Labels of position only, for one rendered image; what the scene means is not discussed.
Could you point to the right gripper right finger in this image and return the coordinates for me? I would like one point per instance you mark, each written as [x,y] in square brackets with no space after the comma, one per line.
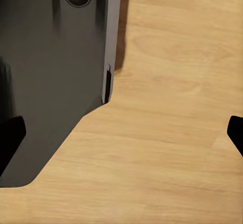
[235,132]

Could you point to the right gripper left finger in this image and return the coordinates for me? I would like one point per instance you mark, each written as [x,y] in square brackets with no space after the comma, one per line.
[12,132]

